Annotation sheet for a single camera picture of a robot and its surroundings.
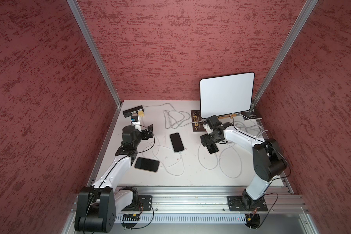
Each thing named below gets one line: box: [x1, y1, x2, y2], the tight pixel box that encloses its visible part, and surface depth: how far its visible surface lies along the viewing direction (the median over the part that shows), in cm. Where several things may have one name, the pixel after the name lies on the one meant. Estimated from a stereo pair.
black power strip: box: [122, 105, 144, 118], surface depth 112 cm
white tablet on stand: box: [199, 72, 255, 119], surface depth 102 cm
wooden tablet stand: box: [216, 113, 238, 120], surface depth 108 cm
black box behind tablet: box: [240, 106, 263, 120], surface depth 116 cm
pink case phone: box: [169, 132, 185, 153], surface depth 100 cm
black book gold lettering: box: [190, 110, 207, 132], surface depth 111 cm
